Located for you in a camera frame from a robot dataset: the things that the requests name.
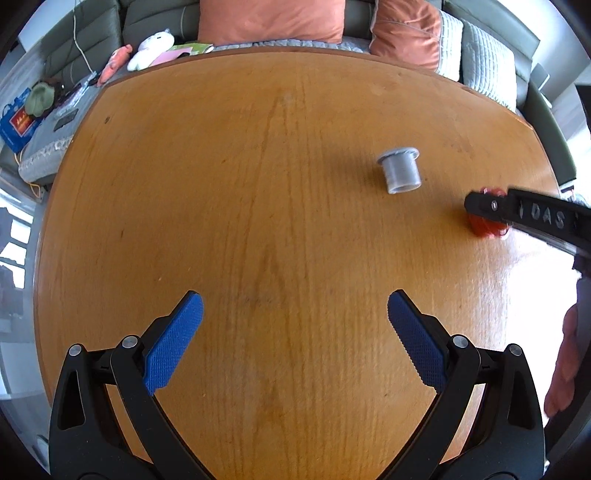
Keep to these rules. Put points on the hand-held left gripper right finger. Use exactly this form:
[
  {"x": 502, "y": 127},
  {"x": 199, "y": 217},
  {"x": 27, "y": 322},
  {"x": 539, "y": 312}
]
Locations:
[{"x": 415, "y": 341}]

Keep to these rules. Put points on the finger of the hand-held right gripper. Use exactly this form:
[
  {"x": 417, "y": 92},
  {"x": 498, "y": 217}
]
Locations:
[{"x": 487, "y": 206}]

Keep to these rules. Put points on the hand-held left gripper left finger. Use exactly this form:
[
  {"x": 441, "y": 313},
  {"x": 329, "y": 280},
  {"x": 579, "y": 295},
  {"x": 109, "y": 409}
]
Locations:
[{"x": 173, "y": 341}]

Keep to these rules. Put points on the red plastic cup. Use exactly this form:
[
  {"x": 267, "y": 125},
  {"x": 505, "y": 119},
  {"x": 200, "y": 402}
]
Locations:
[{"x": 487, "y": 229}]

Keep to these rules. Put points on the person's right hand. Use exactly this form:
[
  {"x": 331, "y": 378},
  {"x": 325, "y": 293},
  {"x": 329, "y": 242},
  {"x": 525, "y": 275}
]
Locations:
[{"x": 567, "y": 364}]

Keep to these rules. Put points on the wide grey striped cushion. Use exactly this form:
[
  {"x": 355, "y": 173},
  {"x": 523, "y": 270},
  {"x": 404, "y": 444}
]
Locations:
[{"x": 491, "y": 64}]

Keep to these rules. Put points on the narrow grey striped cushion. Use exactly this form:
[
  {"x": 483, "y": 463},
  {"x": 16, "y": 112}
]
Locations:
[{"x": 451, "y": 46}]

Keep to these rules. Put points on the small orange cushion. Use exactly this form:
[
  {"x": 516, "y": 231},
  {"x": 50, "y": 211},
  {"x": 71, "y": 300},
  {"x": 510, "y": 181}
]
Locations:
[{"x": 406, "y": 34}]

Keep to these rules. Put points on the black remote control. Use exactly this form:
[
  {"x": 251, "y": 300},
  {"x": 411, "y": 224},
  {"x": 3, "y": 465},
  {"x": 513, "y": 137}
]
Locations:
[{"x": 64, "y": 121}]

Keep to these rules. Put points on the clear plastic packet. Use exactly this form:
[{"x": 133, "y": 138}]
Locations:
[{"x": 76, "y": 94}]

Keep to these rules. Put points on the blue shopping bag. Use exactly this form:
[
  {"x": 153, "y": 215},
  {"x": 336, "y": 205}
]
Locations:
[{"x": 16, "y": 124}]

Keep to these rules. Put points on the green hat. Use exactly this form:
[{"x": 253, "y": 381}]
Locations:
[{"x": 40, "y": 99}]

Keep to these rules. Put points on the pink plush toy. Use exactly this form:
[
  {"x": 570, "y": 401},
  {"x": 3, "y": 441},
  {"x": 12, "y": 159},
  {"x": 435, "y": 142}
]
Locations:
[{"x": 113, "y": 67}]

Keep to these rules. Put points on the large orange cushion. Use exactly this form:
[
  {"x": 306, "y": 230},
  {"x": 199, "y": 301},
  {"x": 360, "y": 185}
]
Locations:
[{"x": 272, "y": 21}]

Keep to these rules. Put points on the white plush toy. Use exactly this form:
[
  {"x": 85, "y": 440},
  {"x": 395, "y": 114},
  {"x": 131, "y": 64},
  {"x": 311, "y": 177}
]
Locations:
[{"x": 150, "y": 50}]

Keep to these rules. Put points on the pink book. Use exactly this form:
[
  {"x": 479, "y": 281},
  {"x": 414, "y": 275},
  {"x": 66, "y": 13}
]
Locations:
[{"x": 184, "y": 50}]

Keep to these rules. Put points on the grey green sofa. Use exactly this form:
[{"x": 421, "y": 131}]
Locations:
[{"x": 152, "y": 14}]

